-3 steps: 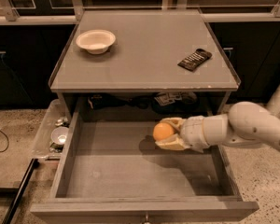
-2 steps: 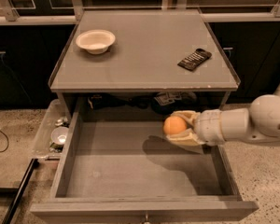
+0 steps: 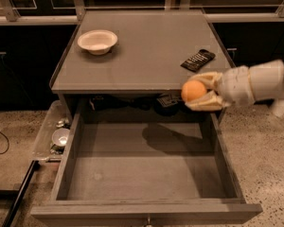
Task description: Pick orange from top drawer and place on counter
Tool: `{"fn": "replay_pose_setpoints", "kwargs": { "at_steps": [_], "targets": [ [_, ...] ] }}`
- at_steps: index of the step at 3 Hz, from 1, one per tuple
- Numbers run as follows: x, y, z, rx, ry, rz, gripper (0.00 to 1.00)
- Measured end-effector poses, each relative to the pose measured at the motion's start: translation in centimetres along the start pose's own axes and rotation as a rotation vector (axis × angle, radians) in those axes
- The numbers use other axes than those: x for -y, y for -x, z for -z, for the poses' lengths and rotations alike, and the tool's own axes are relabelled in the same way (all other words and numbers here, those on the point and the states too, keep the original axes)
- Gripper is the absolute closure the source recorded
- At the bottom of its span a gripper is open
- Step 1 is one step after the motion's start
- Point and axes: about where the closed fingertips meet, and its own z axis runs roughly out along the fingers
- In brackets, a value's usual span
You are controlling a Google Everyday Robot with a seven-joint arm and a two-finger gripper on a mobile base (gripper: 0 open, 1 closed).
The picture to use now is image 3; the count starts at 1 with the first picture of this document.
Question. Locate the white paper bowl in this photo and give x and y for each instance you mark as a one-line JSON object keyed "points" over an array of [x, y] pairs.
{"points": [[97, 42]]}

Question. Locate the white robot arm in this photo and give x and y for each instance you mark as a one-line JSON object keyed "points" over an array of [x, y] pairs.
{"points": [[267, 82]]}

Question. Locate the small silver bowl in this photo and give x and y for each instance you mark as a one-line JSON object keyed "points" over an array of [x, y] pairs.
{"points": [[60, 137]]}

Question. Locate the grey cabinet counter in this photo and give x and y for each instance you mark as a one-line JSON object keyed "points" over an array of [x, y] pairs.
{"points": [[151, 46]]}

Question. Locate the orange fruit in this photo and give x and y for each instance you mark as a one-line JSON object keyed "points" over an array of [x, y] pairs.
{"points": [[192, 90]]}

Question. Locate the grey open drawer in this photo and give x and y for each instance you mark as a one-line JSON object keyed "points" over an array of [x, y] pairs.
{"points": [[137, 168]]}

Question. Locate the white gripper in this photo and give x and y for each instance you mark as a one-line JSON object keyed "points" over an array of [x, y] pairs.
{"points": [[235, 85]]}

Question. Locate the clear plastic bin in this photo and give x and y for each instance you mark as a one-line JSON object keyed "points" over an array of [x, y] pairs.
{"points": [[43, 148]]}

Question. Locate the black snack packet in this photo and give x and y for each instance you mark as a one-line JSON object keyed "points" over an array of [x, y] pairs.
{"points": [[197, 61]]}

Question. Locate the black bar on floor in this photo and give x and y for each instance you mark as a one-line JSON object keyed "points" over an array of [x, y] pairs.
{"points": [[34, 165]]}

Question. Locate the metal window railing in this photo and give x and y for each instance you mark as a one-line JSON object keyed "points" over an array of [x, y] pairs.
{"points": [[67, 12]]}

